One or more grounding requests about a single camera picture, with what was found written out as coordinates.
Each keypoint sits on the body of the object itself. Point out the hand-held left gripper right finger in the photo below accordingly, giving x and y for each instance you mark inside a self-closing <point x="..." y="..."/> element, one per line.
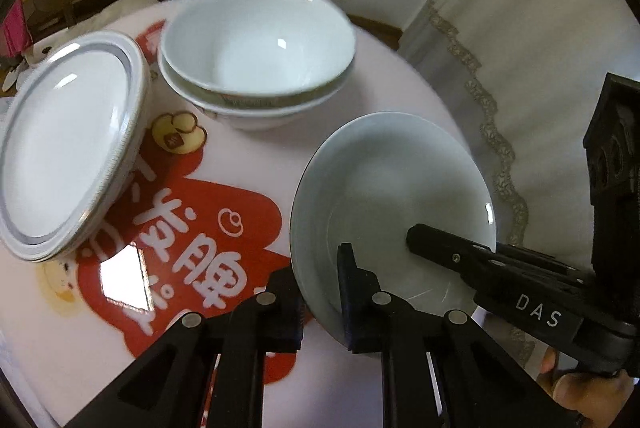
<point x="350" y="288"/>

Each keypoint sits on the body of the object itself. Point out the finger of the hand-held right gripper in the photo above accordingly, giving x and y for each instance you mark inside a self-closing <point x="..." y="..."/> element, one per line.
<point x="480" y="273"/>

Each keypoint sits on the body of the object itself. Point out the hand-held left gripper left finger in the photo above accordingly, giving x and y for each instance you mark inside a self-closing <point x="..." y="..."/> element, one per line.
<point x="285" y="308"/>

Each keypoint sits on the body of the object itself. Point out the shallow white bowl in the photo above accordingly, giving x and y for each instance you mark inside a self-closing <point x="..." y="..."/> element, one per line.
<point x="380" y="178"/>

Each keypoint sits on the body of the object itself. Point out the person's right hand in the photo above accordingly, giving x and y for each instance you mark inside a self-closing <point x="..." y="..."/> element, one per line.
<point x="590" y="398"/>

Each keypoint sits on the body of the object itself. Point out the round table with printed cover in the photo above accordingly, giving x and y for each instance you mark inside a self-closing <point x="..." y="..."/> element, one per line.
<point x="240" y="158"/>

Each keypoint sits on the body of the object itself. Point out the white curtain with lace trim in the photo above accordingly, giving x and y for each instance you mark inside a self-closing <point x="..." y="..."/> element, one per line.
<point x="525" y="33"/>

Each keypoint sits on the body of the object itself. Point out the white plastic appliance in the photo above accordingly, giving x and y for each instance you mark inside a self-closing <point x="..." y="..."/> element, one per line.
<point x="12" y="78"/>

